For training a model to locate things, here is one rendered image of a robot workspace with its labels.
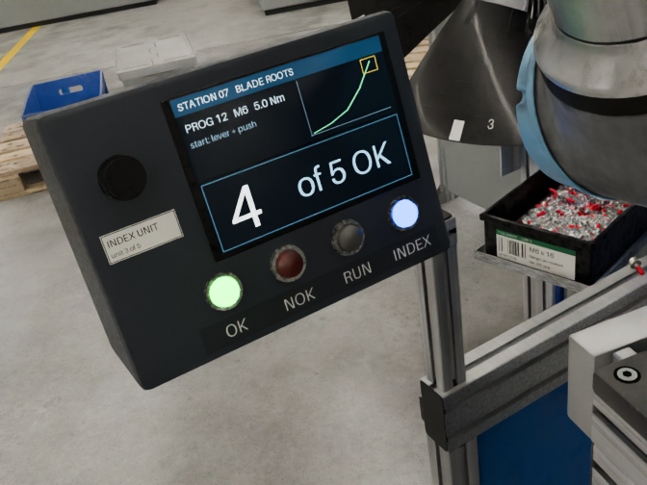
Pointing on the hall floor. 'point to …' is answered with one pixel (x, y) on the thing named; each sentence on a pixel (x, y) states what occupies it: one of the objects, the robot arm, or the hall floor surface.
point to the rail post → (454, 464)
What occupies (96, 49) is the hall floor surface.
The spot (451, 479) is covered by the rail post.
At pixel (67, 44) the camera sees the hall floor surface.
